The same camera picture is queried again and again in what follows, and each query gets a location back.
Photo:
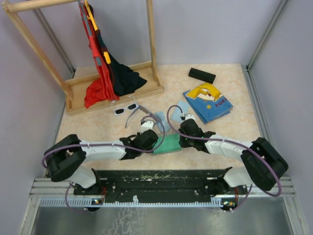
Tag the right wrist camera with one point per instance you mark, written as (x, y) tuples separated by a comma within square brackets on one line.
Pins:
[(184, 117)]

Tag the yellow clothes hanger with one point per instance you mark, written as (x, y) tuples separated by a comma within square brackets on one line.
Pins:
[(102, 47)]

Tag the black glasses case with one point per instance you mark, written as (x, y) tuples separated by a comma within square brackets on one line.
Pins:
[(202, 75)]

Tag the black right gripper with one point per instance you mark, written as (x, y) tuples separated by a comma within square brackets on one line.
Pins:
[(183, 144)]

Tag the black hanging garment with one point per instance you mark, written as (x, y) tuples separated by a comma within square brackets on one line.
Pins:
[(124, 80)]

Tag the light blue flat lens cloth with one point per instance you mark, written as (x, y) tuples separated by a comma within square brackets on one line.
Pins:
[(177, 113)]

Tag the red hanging garment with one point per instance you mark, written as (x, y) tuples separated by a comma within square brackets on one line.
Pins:
[(101, 89)]

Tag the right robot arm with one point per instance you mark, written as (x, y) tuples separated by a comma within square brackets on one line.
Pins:
[(262, 163)]

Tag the grey glasses case green lining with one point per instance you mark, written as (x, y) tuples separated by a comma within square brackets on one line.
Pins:
[(169, 145)]

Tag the grey red clothes hanger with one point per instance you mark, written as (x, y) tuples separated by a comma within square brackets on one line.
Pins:
[(90, 28)]

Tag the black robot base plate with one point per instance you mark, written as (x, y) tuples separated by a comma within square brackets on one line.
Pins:
[(160, 186)]

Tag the light blue lens cloth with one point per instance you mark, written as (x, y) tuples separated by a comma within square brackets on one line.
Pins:
[(163, 125), (177, 113)]

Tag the white sunglasses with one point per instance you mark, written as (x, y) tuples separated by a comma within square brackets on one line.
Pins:
[(130, 107)]

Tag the blue yellow folded cloth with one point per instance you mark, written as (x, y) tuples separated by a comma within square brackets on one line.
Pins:
[(208, 102)]

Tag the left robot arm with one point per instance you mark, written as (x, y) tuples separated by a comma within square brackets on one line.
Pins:
[(64, 161)]

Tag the grey blue sunglasses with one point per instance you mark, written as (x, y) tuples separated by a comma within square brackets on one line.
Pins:
[(141, 108)]

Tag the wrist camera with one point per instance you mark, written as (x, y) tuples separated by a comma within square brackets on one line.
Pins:
[(146, 125), (184, 117)]

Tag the wooden clothes rack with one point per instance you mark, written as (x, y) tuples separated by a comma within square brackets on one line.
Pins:
[(75, 89)]

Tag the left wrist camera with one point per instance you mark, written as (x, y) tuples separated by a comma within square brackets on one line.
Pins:
[(146, 125)]

